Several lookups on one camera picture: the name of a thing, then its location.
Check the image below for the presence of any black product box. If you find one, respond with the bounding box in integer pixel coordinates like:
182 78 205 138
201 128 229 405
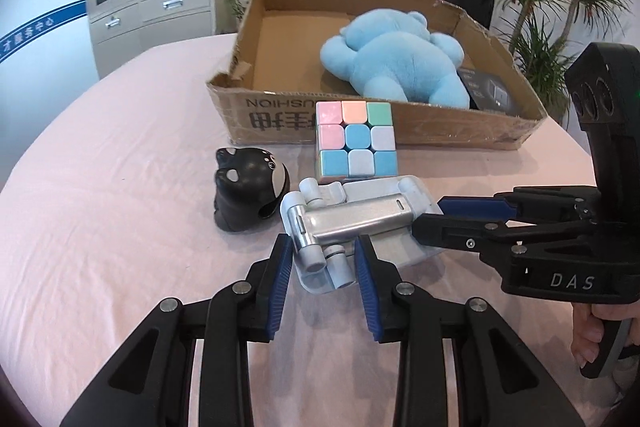
458 67 520 117

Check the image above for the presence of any grey folding phone stand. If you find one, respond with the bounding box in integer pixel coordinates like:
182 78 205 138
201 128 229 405
280 176 442 295

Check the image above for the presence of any pastel rubik's cube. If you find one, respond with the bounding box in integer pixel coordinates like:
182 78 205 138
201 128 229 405
316 100 398 182

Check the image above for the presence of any blue plush bear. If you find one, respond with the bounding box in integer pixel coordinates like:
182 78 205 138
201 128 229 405
320 9 470 109

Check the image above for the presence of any person's right hand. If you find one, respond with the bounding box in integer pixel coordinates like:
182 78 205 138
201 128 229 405
570 303 640 369

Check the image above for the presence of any pink bed sheet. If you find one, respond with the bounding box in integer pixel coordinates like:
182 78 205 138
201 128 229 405
1 36 637 426

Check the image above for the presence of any potted palm plant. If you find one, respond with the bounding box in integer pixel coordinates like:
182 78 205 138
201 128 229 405
498 0 631 124

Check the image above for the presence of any black dog figurine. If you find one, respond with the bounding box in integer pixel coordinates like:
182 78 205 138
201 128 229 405
214 146 291 233

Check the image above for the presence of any cardboard box tray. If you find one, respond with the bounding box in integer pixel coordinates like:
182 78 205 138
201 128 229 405
208 0 547 150

